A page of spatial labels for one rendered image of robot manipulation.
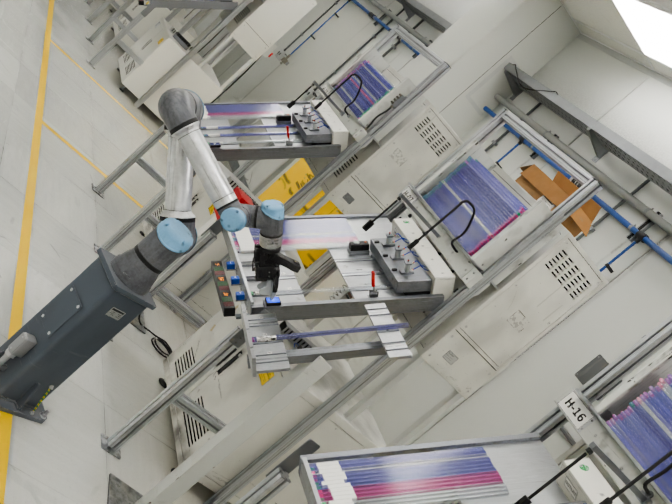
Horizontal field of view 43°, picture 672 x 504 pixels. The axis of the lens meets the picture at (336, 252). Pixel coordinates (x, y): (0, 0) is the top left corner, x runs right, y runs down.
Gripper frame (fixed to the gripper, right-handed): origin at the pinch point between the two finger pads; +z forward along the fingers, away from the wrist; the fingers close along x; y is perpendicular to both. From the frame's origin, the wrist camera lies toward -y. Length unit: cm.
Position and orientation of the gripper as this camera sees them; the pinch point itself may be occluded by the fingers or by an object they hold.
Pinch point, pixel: (273, 296)
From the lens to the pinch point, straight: 292.9
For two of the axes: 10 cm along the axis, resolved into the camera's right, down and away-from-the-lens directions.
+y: -9.6, 0.4, -2.7
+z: -0.9, 8.8, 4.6
